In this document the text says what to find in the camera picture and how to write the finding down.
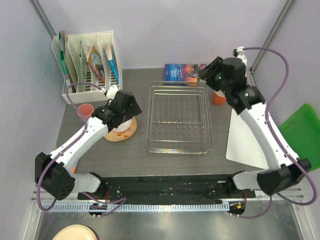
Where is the orange ceramic bowl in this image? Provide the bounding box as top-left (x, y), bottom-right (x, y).
top-left (113, 119), bottom-right (132, 133)

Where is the orange ceramic mug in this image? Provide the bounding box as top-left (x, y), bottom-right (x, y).
top-left (212, 90), bottom-right (227, 106)

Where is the beige bird-painted plate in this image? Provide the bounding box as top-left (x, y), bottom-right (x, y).
top-left (104, 117), bottom-right (138, 142)

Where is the pink plastic cup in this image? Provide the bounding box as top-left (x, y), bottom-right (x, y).
top-left (77, 103), bottom-right (94, 122)

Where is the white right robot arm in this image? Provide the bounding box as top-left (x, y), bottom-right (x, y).
top-left (197, 57), bottom-right (311, 198)

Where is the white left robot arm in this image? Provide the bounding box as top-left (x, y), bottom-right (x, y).
top-left (35, 90), bottom-right (142, 201)

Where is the purple paperback book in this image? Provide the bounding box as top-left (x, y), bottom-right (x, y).
top-left (200, 63), bottom-right (208, 70)

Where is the blue Jane Eyre book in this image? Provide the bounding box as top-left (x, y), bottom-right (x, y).
top-left (163, 63), bottom-right (198, 87)

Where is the blue booklet in organizer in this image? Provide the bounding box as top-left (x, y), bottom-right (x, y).
top-left (104, 44), bottom-right (119, 84)

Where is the illustrated booklet in organizer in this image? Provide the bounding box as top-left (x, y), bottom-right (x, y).
top-left (87, 45), bottom-right (106, 83)

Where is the white file organizer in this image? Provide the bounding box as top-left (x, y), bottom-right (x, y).
top-left (51, 31), bottom-right (123, 104)

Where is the white clipboard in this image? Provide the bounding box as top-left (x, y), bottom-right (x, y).
top-left (226, 109), bottom-right (269, 169)

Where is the green folder in organizer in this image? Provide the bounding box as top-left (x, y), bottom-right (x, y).
top-left (58, 30), bottom-right (68, 75)

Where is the orange blue marker pen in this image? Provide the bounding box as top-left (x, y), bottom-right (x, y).
top-left (70, 165), bottom-right (77, 174)

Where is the green plastic folder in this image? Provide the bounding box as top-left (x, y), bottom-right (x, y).
top-left (278, 103), bottom-right (320, 171)

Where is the cream plate bottom edge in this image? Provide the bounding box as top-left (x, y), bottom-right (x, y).
top-left (53, 224), bottom-right (98, 240)

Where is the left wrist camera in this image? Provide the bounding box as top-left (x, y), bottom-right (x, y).
top-left (99, 85), bottom-right (119, 100)

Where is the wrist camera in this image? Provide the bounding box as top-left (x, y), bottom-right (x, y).
top-left (99, 85), bottom-right (119, 100)
top-left (233, 46), bottom-right (248, 66)

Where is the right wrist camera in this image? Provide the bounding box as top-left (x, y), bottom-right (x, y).
top-left (233, 46), bottom-right (248, 66)

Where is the metal wire dish rack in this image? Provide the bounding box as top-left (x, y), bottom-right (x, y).
top-left (146, 81), bottom-right (213, 155)

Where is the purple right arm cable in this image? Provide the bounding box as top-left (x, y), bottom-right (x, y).
top-left (231, 46), bottom-right (316, 219)

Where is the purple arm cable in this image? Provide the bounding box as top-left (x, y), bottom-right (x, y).
top-left (36, 82), bottom-right (127, 217)
top-left (231, 46), bottom-right (316, 219)

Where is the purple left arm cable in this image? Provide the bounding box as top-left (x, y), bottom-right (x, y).
top-left (36, 82), bottom-right (127, 217)

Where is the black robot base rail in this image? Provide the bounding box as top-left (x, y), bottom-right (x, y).
top-left (78, 174), bottom-right (256, 205)

